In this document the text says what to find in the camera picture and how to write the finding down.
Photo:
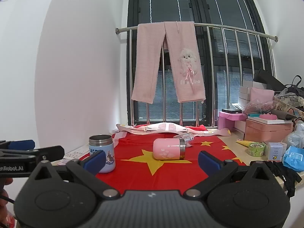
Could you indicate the red flag with yellow stars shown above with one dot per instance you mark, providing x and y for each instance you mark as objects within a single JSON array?
[{"x": 166, "y": 171}]

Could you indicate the green tape roll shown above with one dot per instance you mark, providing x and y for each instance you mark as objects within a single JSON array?
[{"x": 256, "y": 149}]

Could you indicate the pale blue plastic bag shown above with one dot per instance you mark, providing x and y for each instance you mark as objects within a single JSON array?
[{"x": 294, "y": 136}]

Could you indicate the blue tissue packet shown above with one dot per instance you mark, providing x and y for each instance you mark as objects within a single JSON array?
[{"x": 294, "y": 159}]

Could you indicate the clear plastic bag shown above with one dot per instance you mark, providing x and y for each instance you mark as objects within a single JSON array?
[{"x": 258, "y": 106}]

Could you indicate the pink sponge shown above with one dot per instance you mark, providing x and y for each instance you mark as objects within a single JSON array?
[{"x": 268, "y": 116}]

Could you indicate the white and pink garment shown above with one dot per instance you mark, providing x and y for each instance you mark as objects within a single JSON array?
[{"x": 156, "y": 127}]

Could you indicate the black framed window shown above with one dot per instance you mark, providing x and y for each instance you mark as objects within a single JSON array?
[{"x": 213, "y": 9}]

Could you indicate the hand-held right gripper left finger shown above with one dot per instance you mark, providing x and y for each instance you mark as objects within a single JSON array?
[{"x": 94, "y": 163}]

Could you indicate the floral fabric bag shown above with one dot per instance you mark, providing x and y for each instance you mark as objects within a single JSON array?
[{"x": 291, "y": 102}]

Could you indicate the white printed paper sheet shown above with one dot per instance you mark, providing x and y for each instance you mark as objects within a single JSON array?
[{"x": 76, "y": 152}]

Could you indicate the metal window railing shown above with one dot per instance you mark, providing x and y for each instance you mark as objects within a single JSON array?
[{"x": 228, "y": 59}]

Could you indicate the person's left hand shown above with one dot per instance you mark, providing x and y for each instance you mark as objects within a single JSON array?
[{"x": 5, "y": 182}]

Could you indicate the pink cup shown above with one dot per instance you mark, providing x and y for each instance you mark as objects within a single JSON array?
[{"x": 167, "y": 149}]

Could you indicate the black lace cloth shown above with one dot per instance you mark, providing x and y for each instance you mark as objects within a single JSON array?
[{"x": 286, "y": 177}]

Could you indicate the blue cup with cartoon print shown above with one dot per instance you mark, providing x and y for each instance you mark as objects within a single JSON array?
[{"x": 102, "y": 155}]

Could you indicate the small pink stand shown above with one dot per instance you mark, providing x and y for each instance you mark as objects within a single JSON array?
[{"x": 229, "y": 121}]

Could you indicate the yellow tube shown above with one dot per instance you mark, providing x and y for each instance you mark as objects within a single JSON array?
[{"x": 243, "y": 143}]

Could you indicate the black flat case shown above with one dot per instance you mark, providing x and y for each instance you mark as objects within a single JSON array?
[{"x": 231, "y": 111}]

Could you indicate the silver metal cup lid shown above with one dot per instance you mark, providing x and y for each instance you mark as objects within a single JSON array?
[{"x": 184, "y": 138}]

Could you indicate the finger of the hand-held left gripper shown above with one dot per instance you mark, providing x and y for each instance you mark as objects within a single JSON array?
[
  {"x": 47, "y": 152},
  {"x": 21, "y": 144}
]

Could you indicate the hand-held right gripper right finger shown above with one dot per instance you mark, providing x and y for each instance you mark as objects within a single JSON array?
[{"x": 209, "y": 163}]

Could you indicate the stack of white boxes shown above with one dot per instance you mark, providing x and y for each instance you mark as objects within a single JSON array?
[{"x": 244, "y": 97}]

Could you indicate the large pink box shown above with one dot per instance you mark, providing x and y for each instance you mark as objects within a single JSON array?
[{"x": 266, "y": 131}]

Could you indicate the teal and white flat box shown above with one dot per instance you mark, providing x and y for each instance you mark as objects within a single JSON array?
[{"x": 270, "y": 121}]

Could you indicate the dark hair dryer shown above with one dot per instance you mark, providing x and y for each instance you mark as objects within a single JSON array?
[{"x": 283, "y": 115}]

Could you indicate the pink cloth piece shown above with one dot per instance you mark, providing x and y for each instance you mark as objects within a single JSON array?
[{"x": 223, "y": 132}]

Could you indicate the black handbag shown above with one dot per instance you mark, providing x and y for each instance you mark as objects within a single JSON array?
[{"x": 296, "y": 84}]

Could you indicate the pink paper bag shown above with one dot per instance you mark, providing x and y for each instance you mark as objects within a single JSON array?
[{"x": 262, "y": 95}]

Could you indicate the black bag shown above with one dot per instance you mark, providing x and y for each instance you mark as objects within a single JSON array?
[{"x": 269, "y": 79}]

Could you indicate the pink pants with dog print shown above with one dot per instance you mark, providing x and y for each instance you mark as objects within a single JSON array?
[{"x": 177, "y": 64}]

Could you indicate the small white carton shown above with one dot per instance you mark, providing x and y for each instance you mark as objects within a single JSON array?
[{"x": 276, "y": 152}]

